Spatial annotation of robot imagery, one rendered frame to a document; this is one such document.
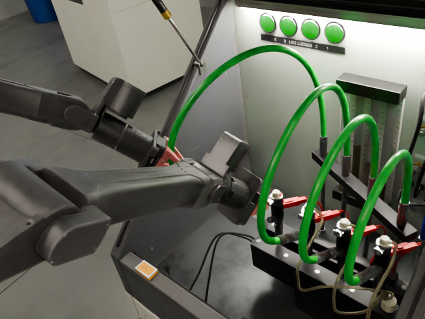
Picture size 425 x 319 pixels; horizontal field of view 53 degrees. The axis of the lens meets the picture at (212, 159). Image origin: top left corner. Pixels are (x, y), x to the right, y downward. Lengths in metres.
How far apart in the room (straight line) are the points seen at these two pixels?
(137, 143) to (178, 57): 3.19
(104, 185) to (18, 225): 0.12
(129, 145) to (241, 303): 0.52
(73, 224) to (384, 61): 0.78
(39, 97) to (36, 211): 0.45
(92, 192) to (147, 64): 3.43
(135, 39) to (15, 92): 2.95
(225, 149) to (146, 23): 3.05
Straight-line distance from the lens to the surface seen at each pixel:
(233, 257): 1.21
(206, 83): 0.81
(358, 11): 0.95
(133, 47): 3.72
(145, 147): 0.83
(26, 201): 0.37
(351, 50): 1.02
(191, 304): 0.99
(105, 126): 0.82
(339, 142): 0.71
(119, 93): 0.82
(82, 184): 0.42
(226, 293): 1.14
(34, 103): 0.80
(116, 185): 0.47
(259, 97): 1.23
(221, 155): 0.75
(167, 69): 3.95
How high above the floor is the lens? 1.75
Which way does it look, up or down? 36 degrees down
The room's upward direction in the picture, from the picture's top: 10 degrees counter-clockwise
